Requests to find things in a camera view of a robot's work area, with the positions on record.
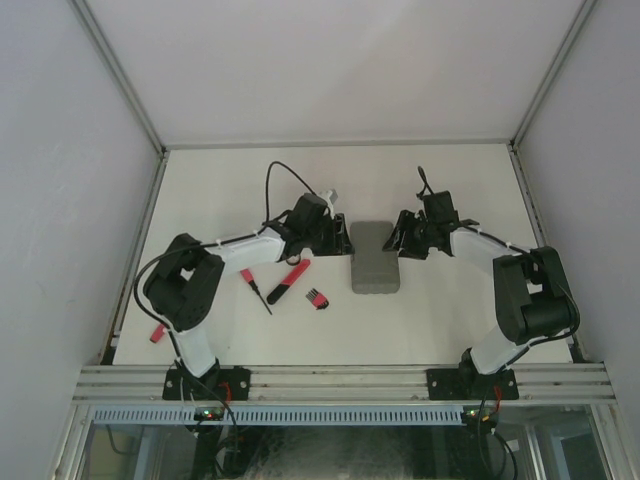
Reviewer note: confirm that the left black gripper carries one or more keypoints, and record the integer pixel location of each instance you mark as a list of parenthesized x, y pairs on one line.
[(339, 244)]

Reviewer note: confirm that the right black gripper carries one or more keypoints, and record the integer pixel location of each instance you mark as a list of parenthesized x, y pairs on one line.
[(400, 238)]

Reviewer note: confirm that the grey plastic tool case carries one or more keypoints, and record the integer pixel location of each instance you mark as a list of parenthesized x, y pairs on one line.
[(373, 270)]

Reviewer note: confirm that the red hex key set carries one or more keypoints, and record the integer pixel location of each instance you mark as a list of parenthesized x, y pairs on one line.
[(317, 299)]

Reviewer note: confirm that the short red black screwdriver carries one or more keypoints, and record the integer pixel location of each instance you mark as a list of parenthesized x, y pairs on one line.
[(248, 277)]

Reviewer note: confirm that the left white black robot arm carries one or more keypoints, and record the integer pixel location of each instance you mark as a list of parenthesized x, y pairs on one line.
[(181, 283)]

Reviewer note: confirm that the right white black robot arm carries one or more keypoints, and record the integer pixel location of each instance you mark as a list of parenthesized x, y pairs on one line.
[(532, 299)]

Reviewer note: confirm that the red black utility knife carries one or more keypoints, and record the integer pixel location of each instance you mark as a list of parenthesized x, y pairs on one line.
[(284, 285)]

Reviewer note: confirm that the black tape roll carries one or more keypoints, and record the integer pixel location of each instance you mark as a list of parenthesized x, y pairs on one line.
[(294, 260)]

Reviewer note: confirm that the long red black screwdriver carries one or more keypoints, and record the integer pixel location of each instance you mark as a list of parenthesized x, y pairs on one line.
[(158, 334)]

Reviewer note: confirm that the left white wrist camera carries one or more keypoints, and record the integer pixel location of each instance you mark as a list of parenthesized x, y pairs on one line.
[(329, 196)]

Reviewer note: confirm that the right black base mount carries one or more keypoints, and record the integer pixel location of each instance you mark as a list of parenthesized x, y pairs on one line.
[(450, 384)]

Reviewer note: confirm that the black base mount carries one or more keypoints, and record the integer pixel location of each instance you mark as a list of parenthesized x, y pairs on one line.
[(450, 384), (228, 384)]

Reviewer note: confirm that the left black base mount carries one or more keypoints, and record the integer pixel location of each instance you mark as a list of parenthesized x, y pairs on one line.
[(228, 384)]

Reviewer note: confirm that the blue slotted cable duct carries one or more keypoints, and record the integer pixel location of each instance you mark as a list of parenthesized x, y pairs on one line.
[(288, 416)]

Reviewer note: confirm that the aluminium front rail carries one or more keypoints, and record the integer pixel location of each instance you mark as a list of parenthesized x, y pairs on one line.
[(541, 384)]

